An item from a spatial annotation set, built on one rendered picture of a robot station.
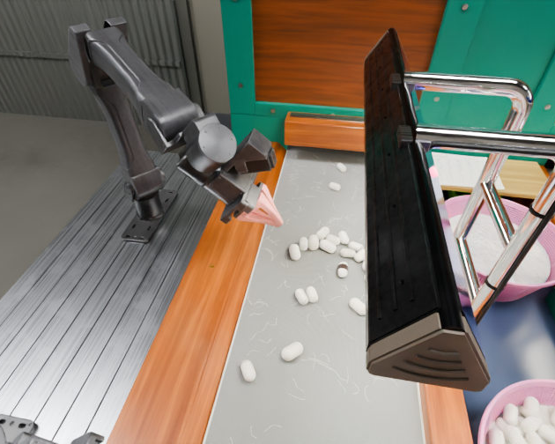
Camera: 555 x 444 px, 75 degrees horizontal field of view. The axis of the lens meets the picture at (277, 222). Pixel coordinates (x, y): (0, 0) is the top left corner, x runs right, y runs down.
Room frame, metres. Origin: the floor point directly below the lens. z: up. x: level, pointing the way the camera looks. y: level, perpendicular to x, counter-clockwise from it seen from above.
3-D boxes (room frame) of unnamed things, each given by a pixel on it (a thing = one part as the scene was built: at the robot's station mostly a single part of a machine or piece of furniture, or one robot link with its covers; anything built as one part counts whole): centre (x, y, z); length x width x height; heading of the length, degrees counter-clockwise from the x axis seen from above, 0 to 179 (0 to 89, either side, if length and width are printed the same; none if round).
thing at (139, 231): (0.71, 0.33, 0.71); 0.20 x 0.07 x 0.08; 170
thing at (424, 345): (0.42, -0.15, 1.08); 0.62 x 0.08 x 0.07; 170
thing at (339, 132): (0.86, -0.17, 0.83); 0.30 x 0.06 x 0.07; 80
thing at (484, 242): (0.54, -0.46, 0.71); 0.22 x 0.22 x 0.06
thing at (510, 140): (0.40, -0.23, 0.90); 0.20 x 0.19 x 0.45; 170
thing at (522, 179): (0.75, -0.50, 0.77); 0.33 x 0.15 x 0.01; 80
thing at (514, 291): (0.54, -0.46, 0.72); 0.27 x 0.27 x 0.10
